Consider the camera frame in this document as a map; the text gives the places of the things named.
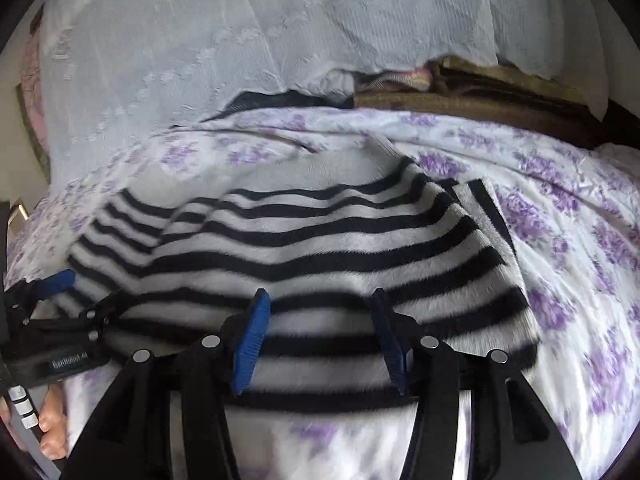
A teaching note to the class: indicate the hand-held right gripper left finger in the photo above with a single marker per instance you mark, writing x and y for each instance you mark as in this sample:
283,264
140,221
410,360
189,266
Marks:
250,345

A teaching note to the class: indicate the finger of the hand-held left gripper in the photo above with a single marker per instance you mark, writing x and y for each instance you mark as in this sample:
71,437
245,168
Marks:
107,305
57,281

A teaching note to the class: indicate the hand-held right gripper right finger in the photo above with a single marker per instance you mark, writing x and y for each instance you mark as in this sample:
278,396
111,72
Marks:
392,355

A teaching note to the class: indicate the black white striped sweater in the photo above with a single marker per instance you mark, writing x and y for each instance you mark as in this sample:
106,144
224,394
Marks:
325,260

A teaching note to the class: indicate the person's left hand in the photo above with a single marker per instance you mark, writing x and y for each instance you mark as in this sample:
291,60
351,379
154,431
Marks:
52,417

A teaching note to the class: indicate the pink floral cloth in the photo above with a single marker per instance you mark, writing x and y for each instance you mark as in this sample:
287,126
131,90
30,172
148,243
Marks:
35,85

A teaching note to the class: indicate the purple floral bed sheet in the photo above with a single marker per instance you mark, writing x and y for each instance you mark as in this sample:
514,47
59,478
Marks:
550,185

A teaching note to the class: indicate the black cloth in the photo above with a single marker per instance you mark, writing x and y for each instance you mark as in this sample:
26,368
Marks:
260,102

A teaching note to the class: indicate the brown woven mat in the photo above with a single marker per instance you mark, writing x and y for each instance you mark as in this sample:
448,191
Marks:
475,105

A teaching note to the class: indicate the pink striped cloth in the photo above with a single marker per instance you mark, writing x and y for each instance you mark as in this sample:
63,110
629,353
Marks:
405,79

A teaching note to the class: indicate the white lace cover cloth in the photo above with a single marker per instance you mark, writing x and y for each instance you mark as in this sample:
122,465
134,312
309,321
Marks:
225,35

